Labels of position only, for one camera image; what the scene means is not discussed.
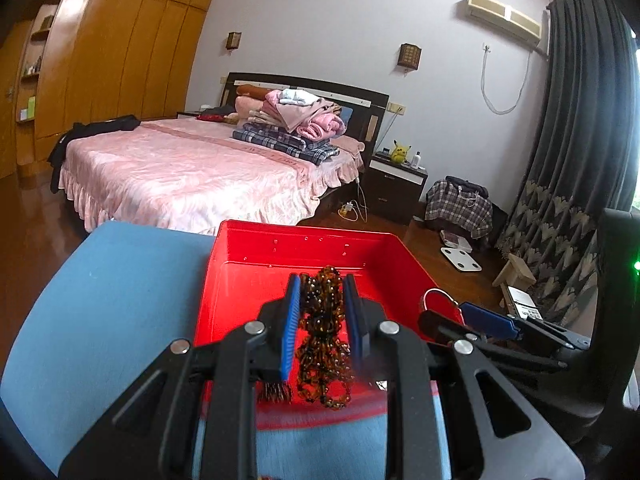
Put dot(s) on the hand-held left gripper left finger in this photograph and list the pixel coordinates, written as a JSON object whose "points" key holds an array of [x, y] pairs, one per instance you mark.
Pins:
{"points": [[290, 325]]}

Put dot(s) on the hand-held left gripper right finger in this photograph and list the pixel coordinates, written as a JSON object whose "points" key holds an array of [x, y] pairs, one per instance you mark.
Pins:
{"points": [[356, 325]]}

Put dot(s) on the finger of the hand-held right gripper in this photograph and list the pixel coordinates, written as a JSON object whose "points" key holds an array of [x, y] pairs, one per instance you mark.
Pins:
{"points": [[487, 320], [440, 327]]}

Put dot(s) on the silver bangle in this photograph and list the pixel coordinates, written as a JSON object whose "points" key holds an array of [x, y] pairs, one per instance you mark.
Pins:
{"points": [[439, 290]]}

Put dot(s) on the red plastic tray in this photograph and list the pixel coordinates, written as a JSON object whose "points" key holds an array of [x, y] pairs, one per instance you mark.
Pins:
{"points": [[310, 252]]}

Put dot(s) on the white labelled box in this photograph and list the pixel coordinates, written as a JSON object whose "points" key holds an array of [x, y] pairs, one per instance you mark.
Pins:
{"points": [[522, 302]]}

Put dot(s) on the wooden stool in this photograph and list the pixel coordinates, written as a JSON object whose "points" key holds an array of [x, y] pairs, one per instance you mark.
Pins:
{"points": [[517, 270]]}

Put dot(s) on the white bathroom scale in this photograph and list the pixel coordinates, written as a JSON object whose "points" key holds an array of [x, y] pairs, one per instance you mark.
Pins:
{"points": [[460, 259]]}

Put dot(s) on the yellow power strip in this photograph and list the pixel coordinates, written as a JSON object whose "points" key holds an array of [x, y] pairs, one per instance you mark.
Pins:
{"points": [[347, 210]]}

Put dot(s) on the plaid bag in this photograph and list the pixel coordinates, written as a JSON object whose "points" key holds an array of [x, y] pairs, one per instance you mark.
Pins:
{"points": [[457, 207]]}

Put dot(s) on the dark nightstand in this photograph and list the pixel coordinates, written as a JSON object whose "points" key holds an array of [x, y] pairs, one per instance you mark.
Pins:
{"points": [[395, 190]]}

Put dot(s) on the white bottle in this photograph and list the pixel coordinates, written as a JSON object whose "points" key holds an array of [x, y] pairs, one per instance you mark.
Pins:
{"points": [[417, 160]]}

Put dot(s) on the yellow plush toy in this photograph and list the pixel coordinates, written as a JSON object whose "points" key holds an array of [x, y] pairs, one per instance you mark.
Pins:
{"points": [[400, 152]]}

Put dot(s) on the pink pillow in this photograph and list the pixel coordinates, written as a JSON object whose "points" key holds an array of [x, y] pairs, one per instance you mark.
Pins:
{"points": [[350, 145]]}

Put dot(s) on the bed with pink bedspread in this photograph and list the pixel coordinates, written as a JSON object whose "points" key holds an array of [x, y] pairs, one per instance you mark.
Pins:
{"points": [[190, 175]]}

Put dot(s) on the folded plaid blanket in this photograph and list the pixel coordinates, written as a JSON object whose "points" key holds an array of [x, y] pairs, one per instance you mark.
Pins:
{"points": [[280, 142]]}

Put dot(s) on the blue fabric table cover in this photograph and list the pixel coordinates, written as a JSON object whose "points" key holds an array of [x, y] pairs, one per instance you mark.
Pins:
{"points": [[100, 285]]}

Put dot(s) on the dark grey patterned curtain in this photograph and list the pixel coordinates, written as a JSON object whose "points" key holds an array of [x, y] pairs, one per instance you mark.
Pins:
{"points": [[575, 135]]}

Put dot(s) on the pile of pink clothes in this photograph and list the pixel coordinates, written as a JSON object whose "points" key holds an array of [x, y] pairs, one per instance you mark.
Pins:
{"points": [[310, 120]]}

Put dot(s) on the dark red cloth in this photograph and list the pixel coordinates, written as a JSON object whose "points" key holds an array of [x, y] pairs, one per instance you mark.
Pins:
{"points": [[212, 116]]}

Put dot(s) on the dark wooden headboard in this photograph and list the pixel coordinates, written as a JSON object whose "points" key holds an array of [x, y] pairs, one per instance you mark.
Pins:
{"points": [[360, 95]]}

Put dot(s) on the black clothing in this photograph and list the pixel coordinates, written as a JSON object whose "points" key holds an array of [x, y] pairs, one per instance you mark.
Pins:
{"points": [[100, 127]]}

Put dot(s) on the beige air conditioner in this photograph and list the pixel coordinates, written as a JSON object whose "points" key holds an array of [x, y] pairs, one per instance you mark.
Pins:
{"points": [[505, 17]]}

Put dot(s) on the wooden wardrobe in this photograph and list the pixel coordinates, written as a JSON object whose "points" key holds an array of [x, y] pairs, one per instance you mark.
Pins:
{"points": [[110, 50]]}

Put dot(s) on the wall outlet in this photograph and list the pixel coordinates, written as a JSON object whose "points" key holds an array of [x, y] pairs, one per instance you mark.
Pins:
{"points": [[396, 107]]}

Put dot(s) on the large wooden wall lamp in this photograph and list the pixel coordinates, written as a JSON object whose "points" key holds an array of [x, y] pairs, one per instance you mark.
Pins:
{"points": [[410, 56]]}

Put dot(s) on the small wooden wall lamp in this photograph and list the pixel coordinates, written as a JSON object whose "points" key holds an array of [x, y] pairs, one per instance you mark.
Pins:
{"points": [[233, 40]]}

